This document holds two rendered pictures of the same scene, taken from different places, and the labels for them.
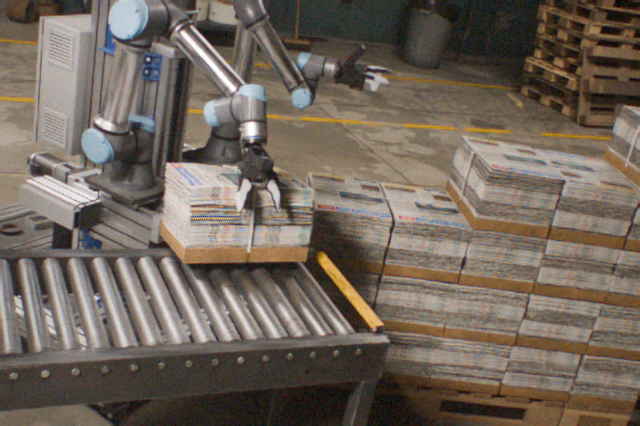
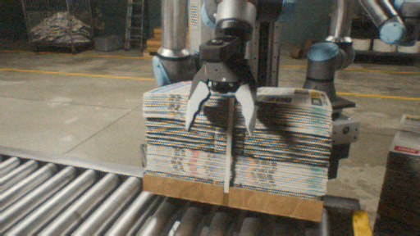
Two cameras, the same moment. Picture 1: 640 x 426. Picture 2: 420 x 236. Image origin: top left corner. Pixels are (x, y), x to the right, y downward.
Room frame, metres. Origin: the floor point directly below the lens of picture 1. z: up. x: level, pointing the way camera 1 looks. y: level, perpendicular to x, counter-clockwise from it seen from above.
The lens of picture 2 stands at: (1.69, -0.20, 1.24)
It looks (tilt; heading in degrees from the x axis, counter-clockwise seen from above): 21 degrees down; 43
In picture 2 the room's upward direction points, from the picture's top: straight up
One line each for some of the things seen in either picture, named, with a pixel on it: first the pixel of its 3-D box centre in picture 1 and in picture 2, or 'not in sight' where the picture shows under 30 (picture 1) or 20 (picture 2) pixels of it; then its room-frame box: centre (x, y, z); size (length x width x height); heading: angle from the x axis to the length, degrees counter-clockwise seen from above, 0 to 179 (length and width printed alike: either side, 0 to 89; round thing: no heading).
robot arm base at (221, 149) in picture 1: (224, 144); (318, 87); (3.01, 0.40, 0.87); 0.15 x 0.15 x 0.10
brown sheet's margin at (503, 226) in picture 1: (494, 206); not in sight; (2.96, -0.66, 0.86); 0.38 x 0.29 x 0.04; 11
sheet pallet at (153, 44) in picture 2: not in sight; (175, 42); (6.49, 5.37, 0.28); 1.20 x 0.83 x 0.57; 117
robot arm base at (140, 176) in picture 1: (133, 168); not in sight; (2.57, 0.63, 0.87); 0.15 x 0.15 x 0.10
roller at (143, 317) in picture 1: (138, 304); (55, 235); (1.86, 0.41, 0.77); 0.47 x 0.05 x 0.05; 27
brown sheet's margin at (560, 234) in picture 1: (569, 217); not in sight; (3.01, -0.96, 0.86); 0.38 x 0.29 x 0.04; 9
